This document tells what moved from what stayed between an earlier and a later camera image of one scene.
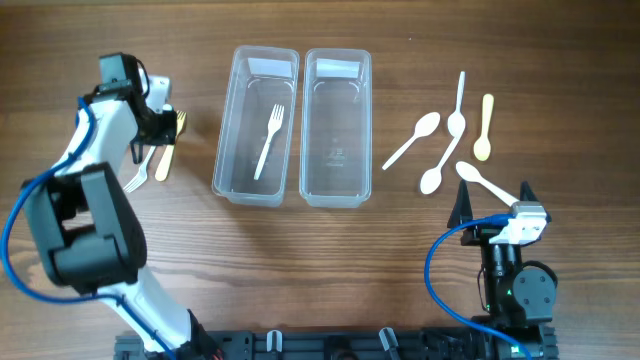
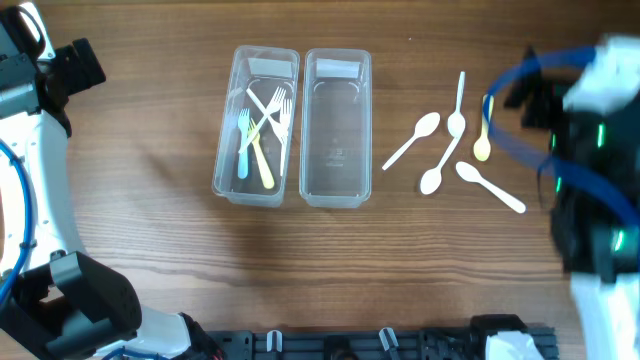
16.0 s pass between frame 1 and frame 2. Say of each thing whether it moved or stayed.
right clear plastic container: stayed
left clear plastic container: stayed
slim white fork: moved
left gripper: moved
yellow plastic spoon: stayed
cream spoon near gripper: stayed
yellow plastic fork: moved
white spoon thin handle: stayed
